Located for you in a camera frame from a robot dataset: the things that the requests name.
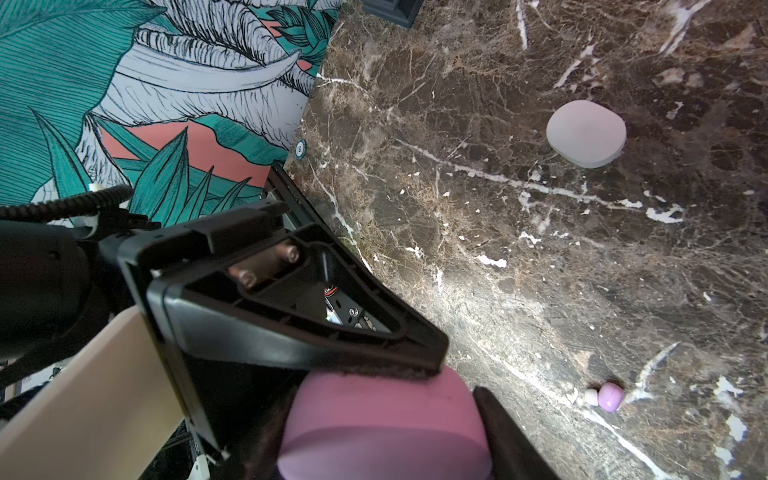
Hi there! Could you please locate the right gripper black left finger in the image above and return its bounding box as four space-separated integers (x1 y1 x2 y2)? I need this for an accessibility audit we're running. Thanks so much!
210 386 298 480

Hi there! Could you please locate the purple earbud left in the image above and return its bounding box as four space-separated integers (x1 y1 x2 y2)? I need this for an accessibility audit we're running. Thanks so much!
584 382 625 412

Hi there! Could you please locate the white earbud charging case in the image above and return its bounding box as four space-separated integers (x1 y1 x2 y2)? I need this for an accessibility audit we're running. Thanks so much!
546 100 627 169

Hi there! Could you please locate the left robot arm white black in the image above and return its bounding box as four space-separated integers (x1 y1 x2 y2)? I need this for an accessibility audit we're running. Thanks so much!
1 185 449 452

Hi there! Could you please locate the black white checkerboard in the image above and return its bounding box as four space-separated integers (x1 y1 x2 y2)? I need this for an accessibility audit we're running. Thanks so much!
362 0 424 29

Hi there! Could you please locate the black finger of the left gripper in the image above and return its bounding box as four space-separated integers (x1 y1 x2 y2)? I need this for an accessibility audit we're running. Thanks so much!
117 201 449 452

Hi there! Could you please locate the purple earbud charging case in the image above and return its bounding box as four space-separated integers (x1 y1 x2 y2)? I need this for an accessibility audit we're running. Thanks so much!
277 367 492 479

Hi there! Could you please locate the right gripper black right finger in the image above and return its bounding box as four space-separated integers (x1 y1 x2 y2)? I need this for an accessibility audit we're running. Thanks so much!
472 386 560 480

